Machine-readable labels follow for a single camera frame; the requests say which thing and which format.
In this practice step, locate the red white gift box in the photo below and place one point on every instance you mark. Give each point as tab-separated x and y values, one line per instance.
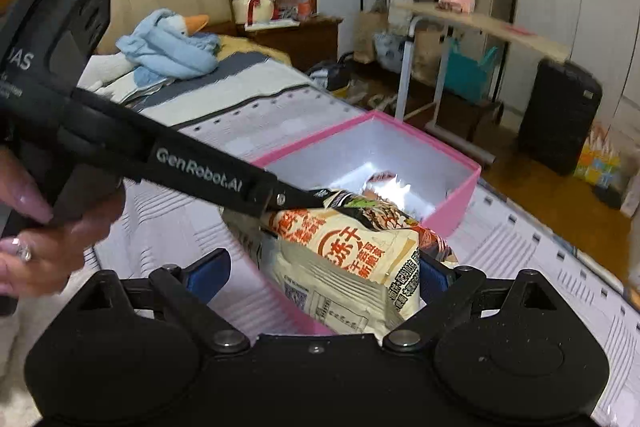
291	2

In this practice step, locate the black bag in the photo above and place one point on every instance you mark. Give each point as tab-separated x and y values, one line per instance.
330	76

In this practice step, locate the brown paper bag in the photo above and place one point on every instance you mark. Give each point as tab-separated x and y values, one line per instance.
370	38

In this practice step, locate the light blue towel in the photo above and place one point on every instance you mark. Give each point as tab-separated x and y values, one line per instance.
165	52

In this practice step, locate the cream orange snack packet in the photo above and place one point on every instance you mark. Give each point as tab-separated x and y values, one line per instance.
350	267

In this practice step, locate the pink cardboard box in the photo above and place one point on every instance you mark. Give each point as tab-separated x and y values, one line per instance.
450	207

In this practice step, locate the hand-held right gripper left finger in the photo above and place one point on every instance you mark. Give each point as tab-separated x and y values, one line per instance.
210	272

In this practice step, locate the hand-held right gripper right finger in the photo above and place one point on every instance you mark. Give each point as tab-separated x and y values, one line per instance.
436	278

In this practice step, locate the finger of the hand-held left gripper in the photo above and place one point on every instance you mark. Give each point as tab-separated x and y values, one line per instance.
295	198

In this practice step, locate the shiny snack packet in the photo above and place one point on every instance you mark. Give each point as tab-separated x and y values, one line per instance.
382	181

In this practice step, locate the wooden nightstand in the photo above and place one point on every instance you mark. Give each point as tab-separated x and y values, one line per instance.
300	42

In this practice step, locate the black suitcase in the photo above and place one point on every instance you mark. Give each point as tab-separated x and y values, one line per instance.
557	112

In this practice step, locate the person's left hand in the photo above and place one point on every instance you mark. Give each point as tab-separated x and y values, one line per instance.
65	247

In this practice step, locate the small pink box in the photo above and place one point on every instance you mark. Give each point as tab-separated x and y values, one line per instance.
455	1

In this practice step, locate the cream grey blanket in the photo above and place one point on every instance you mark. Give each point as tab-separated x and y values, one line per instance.
250	79

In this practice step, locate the beige black patterned snack packet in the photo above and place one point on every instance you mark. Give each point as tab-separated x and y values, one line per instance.
435	244

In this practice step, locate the white round container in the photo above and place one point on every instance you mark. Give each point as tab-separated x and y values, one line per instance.
255	9

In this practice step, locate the printed grey bedsheet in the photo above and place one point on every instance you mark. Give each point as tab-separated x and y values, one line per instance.
525	257

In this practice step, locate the folding table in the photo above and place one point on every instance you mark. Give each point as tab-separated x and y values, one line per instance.
480	22

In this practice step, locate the teal bag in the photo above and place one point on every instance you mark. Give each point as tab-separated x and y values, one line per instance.
467	69

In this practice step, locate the colorful toy box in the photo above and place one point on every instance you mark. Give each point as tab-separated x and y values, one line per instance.
600	162

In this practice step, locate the white goose plush toy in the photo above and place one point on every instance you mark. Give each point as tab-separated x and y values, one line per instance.
182	26

